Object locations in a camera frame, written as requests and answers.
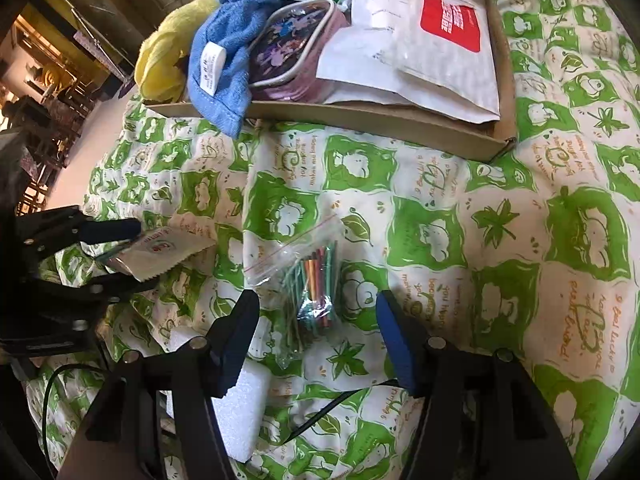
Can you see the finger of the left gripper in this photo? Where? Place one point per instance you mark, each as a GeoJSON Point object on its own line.
{"type": "Point", "coordinates": [115, 288]}
{"type": "Point", "coordinates": [95, 232]}

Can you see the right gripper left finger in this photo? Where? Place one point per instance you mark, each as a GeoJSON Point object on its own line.
{"type": "Point", "coordinates": [230, 338]}

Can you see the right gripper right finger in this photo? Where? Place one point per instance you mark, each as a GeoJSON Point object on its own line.
{"type": "Point", "coordinates": [411, 349]}

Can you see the dried plum snack packet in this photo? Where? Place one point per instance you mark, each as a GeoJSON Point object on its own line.
{"type": "Point", "coordinates": [154, 252]}

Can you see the bag of colourful sticks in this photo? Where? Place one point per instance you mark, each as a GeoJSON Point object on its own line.
{"type": "Point", "coordinates": [299, 280]}

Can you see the yellow towel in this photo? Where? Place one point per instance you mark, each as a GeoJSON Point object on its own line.
{"type": "Point", "coordinates": [160, 72]}

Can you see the blue towel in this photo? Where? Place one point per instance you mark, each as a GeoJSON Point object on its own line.
{"type": "Point", "coordinates": [220, 59]}

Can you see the cartoon clear pouch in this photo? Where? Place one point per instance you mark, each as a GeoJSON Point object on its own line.
{"type": "Point", "coordinates": [285, 56]}

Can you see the red white wet wipe pack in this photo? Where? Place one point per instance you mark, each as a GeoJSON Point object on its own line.
{"type": "Point", "coordinates": [446, 43]}

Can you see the white foam block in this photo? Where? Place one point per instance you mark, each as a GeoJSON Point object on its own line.
{"type": "Point", "coordinates": [239, 412]}

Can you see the green patterned quilt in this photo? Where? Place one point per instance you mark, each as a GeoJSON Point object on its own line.
{"type": "Point", "coordinates": [537, 252]}

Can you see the shallow cardboard box tray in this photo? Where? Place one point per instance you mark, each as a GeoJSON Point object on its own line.
{"type": "Point", "coordinates": [483, 143]}

